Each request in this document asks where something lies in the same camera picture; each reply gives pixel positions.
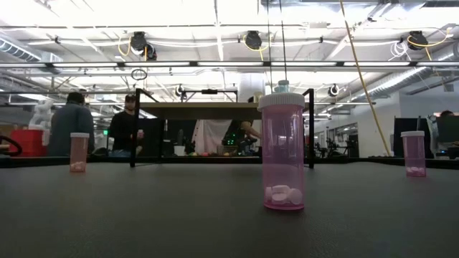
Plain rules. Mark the yellow medicine bottle white cap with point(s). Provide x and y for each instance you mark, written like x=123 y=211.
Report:
x=257 y=96

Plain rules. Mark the blue medicine bottle white cap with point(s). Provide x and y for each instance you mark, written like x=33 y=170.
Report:
x=283 y=86

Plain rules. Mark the black background robot arm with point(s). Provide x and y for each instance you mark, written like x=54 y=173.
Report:
x=233 y=141

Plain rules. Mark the red medicine bottle white cap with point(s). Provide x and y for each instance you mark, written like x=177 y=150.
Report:
x=79 y=154

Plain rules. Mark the person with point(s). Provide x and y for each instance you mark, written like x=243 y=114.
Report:
x=70 y=125
x=122 y=132
x=238 y=132

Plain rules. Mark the white hanging cloth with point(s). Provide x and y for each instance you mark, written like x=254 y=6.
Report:
x=209 y=136

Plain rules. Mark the long white light bar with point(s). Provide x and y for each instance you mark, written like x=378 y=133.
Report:
x=229 y=64

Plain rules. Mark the black table mat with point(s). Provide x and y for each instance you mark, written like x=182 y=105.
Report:
x=179 y=215

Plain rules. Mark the black partition panel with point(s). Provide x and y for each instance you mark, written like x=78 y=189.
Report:
x=409 y=138

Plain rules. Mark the white robot figure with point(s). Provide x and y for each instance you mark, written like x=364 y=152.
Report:
x=41 y=114

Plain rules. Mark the red box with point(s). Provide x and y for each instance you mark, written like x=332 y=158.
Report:
x=28 y=143

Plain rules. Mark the dark computer monitor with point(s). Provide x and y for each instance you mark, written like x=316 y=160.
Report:
x=448 y=129

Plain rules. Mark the black aluminium table frame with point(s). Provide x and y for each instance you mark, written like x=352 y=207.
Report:
x=358 y=160

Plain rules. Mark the silver ventilation duct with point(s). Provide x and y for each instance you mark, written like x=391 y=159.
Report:
x=21 y=52
x=412 y=77

